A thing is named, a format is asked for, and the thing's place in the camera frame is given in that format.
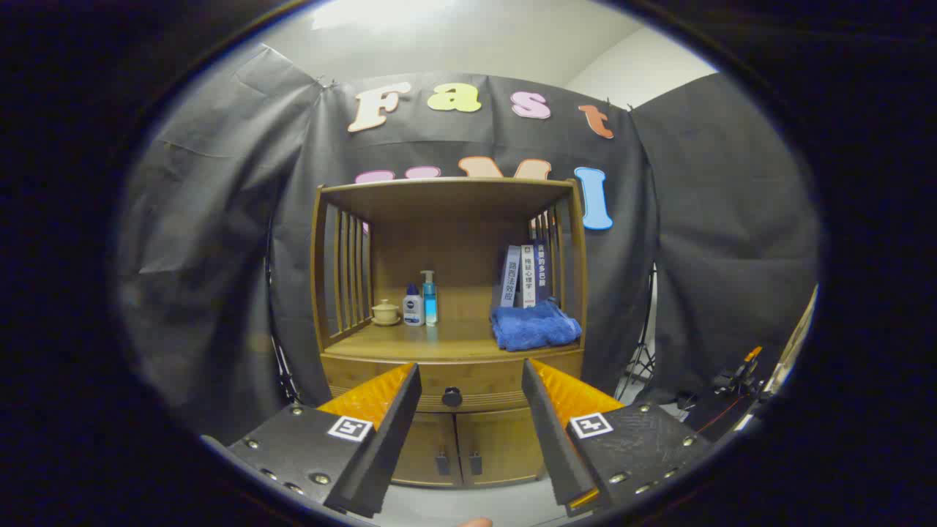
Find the black backdrop cloth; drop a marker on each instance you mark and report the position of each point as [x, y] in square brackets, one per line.
[219, 256]

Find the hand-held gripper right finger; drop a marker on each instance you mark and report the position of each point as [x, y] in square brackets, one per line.
[556, 446]

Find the blue folded towel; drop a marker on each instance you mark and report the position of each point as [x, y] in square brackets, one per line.
[534, 326]

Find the dark blue spine book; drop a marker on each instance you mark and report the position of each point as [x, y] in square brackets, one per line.
[542, 274]

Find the white bottle blue cap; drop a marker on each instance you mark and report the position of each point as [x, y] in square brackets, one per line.
[413, 311]

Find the wooden countertop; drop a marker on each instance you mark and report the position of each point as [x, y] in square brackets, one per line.
[454, 340]

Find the wooden cabinet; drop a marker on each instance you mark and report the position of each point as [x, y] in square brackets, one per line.
[439, 212]

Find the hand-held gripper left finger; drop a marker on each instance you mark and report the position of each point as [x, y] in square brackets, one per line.
[392, 439]

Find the cream lidded teacup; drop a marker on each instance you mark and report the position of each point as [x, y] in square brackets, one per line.
[385, 313]

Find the grey spine book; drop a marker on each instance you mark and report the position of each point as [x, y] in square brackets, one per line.
[510, 278]

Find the wooden drawer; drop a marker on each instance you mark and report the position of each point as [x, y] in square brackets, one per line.
[476, 373]

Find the white spine book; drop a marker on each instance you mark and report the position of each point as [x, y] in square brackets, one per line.
[528, 278]

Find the black drawer knob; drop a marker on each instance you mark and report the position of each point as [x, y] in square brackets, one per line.
[452, 397]

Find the wooden cabinet door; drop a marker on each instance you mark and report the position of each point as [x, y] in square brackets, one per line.
[505, 446]
[424, 446]

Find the blue pump bottle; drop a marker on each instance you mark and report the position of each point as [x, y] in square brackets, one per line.
[430, 304]

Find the black device with orange tip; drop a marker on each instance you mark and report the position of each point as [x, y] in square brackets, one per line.
[732, 384]

